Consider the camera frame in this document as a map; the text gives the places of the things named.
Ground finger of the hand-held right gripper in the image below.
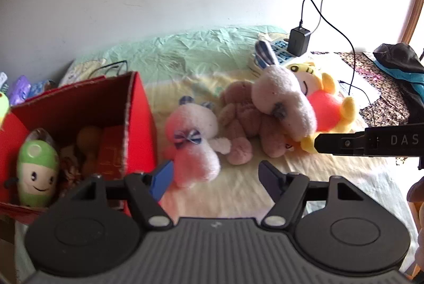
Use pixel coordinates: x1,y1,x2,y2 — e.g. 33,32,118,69
313,123,424,170

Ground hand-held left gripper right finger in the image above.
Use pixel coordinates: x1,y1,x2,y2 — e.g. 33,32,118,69
258,161,360,228

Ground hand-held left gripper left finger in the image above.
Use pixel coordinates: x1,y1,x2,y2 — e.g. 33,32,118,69
71,160,174,231

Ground small white plush bear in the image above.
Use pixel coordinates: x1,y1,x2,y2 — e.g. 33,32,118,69
162,96,232,189

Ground red cardboard box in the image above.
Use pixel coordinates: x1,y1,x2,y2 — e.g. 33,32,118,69
0,71,158,221

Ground mauve plush teddy bear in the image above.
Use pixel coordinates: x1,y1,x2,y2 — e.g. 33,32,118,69
217,80,295,166

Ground pink rabbit plush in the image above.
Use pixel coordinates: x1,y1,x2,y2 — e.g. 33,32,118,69
250,40,318,142

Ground yellow tiger plush toy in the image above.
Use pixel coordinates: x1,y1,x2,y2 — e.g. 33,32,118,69
286,61,358,154

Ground white paper sheet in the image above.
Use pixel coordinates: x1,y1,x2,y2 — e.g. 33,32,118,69
334,62,381,104

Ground brown patterned cloth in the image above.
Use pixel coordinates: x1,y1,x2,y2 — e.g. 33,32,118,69
311,51,418,165

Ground black and teal cloth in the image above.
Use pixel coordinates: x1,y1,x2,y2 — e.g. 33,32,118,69
373,43,424,125

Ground black charger adapter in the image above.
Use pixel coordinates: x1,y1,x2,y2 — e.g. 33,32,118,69
288,26,312,56

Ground white remote with blue buttons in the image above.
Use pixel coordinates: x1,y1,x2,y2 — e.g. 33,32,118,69
248,34,315,72

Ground black eyeglasses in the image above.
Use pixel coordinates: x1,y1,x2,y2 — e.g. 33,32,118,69
88,60,128,77

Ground green mushroom plush toy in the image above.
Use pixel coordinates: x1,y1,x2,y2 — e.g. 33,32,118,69
5,128,61,208

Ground green yellow printed bed sheet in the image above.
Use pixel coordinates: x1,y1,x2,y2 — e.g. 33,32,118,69
60,25,414,271

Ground purple package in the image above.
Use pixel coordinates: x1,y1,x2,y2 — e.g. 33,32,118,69
8,75,32,106

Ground green frog plush toy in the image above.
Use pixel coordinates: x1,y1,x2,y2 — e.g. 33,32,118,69
0,92,10,130

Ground black charger cable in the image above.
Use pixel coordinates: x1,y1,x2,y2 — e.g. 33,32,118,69
298,0,376,125

